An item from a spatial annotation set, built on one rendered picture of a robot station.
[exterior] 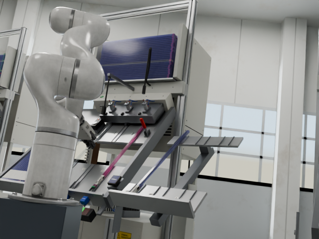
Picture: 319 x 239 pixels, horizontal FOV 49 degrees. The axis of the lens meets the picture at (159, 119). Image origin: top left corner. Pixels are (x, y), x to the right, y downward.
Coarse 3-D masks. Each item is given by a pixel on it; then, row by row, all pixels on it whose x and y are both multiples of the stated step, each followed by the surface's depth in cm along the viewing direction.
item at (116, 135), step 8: (88, 112) 217; (96, 112) 214; (88, 120) 207; (112, 128) 191; (120, 128) 189; (128, 128) 187; (136, 128) 184; (152, 128) 180; (96, 136) 188; (104, 136) 186; (112, 136) 184; (120, 136) 181; (128, 136) 179; (120, 144) 183; (136, 144) 172
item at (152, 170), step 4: (188, 132) 162; (184, 136) 159; (180, 140) 156; (176, 144) 154; (172, 148) 151; (168, 152) 149; (164, 156) 146; (160, 160) 144; (156, 164) 142; (160, 164) 143; (152, 168) 140; (156, 168) 141; (148, 172) 138; (152, 172) 139; (144, 176) 136; (148, 176) 136; (144, 180) 134; (140, 184) 132
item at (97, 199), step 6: (0, 180) 169; (6, 180) 168; (12, 180) 166; (0, 186) 173; (6, 186) 170; (12, 186) 168; (18, 186) 165; (12, 192) 171; (18, 192) 168; (72, 192) 148; (78, 192) 146; (84, 192) 144; (90, 192) 143; (96, 192) 142; (78, 198) 149; (90, 198) 145; (96, 198) 143; (102, 198) 141; (90, 204) 147; (96, 204) 145; (102, 204) 144
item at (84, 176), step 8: (72, 168) 166; (80, 168) 165; (88, 168) 163; (96, 168) 161; (104, 168) 160; (112, 168) 158; (120, 168) 156; (72, 176) 160; (80, 176) 158; (88, 176) 157; (96, 176) 156; (72, 184) 154; (80, 184) 154; (88, 184) 152; (104, 184) 149; (104, 192) 145
